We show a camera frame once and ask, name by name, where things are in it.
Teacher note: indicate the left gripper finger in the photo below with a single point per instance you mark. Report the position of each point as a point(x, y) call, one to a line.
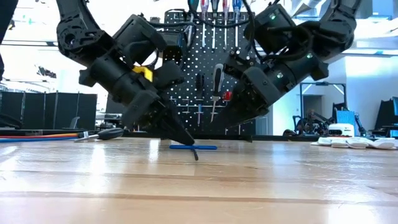
point(174, 127)

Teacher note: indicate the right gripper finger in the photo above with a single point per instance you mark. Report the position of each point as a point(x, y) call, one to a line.
point(245, 109)

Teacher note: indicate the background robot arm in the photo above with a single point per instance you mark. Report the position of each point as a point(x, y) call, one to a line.
point(311, 124)

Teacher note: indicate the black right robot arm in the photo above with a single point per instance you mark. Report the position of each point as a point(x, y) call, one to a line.
point(339, 28)

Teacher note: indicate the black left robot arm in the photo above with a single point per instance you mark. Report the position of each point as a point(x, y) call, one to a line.
point(77, 31)

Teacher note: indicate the black computer monitor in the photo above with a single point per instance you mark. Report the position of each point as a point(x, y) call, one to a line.
point(112, 107)

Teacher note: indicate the black metal pegboard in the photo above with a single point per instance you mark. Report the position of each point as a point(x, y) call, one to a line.
point(205, 62)

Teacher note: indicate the black pegboard bin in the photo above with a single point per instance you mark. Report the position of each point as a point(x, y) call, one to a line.
point(174, 46)

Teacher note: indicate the black partition panels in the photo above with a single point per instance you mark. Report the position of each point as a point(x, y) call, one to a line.
point(46, 110)

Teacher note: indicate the light blue box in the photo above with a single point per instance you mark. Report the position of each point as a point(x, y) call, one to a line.
point(345, 117)

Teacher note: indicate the white box device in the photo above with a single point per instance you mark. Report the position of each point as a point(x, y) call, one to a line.
point(340, 130)

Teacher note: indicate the white work glove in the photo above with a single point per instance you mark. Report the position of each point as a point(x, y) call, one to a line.
point(357, 143)

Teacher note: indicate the black angled monitor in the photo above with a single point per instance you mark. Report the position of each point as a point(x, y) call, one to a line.
point(385, 115)

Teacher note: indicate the black aluminium table frame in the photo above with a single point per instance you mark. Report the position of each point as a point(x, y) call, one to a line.
point(273, 137)

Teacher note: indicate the black background station frame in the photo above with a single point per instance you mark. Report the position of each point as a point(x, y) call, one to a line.
point(301, 102)

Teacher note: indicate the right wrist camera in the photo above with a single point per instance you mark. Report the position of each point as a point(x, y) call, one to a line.
point(273, 28)

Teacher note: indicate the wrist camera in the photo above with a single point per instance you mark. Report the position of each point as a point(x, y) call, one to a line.
point(273, 28)
point(140, 34)

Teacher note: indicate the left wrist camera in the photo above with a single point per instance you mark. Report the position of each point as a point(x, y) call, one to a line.
point(140, 34)

